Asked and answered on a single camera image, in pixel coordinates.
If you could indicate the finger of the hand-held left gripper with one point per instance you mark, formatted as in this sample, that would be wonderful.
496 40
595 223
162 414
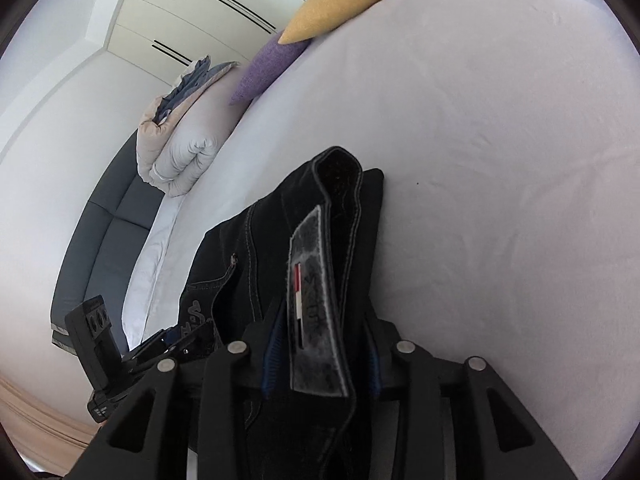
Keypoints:
185 342

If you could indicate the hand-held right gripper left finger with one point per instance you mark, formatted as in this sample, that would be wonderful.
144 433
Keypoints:
271 365

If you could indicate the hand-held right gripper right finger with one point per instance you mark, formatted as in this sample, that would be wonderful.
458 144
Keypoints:
376 375

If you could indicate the black pants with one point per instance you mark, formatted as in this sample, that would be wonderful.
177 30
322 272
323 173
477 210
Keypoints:
330 220

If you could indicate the folded beige grey duvet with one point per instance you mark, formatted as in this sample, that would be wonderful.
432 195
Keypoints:
185 155

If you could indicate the white bed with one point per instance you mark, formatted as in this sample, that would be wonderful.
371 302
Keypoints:
475 160

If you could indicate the purple pillow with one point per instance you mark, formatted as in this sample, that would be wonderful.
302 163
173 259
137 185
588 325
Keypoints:
270 65

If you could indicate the white wardrobe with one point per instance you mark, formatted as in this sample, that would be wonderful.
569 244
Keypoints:
200 15

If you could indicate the yellow pillow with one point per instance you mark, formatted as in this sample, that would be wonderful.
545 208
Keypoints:
340 5

